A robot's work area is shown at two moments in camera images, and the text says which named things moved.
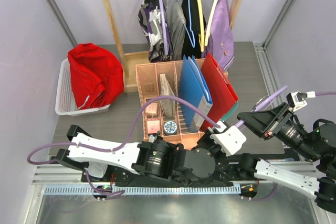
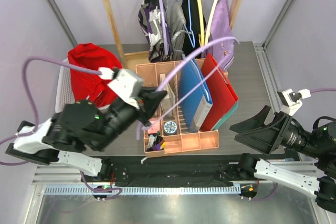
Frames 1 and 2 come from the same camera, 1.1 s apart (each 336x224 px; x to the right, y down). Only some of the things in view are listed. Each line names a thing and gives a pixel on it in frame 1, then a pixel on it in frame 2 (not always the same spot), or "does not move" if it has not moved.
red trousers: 97,75 does not move
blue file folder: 192,88 does not move
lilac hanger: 266,102 -> 234,39
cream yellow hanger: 202,48 does not move
